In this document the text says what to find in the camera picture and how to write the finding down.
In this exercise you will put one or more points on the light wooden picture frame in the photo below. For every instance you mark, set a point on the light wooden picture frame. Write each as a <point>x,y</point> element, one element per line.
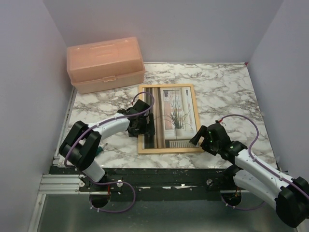
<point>196,111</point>

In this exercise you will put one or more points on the green handled screwdriver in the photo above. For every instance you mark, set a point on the green handled screwdriver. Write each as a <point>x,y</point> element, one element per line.
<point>100,149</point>

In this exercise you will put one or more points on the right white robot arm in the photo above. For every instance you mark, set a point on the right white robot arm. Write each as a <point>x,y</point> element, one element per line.
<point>287,195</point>

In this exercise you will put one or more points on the plant photo with backing board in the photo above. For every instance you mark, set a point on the plant photo with backing board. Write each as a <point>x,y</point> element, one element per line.
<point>173,116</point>

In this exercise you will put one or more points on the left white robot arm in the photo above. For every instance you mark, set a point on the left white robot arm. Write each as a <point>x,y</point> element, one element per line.
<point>81,143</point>

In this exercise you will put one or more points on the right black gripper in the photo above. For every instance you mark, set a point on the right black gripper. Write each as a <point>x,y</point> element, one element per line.
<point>202,132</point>

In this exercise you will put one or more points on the pink translucent plastic box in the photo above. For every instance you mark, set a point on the pink translucent plastic box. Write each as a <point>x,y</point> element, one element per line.
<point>105,65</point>

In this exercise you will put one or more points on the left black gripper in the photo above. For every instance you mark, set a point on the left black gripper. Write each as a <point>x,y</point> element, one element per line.
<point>149,129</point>

